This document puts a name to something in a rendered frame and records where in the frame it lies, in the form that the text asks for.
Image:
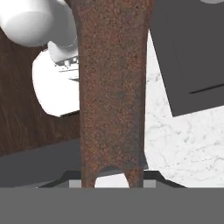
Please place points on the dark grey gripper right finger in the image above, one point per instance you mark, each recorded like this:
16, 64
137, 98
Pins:
151, 178

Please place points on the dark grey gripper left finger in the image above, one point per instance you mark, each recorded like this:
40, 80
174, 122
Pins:
74, 178

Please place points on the rusty brown pan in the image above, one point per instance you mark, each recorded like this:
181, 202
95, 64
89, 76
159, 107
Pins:
112, 87

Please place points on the dark grey cupboard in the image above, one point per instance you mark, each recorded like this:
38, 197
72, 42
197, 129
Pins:
192, 49
38, 166

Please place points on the white rounded object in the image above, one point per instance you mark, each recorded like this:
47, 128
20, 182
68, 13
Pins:
55, 87

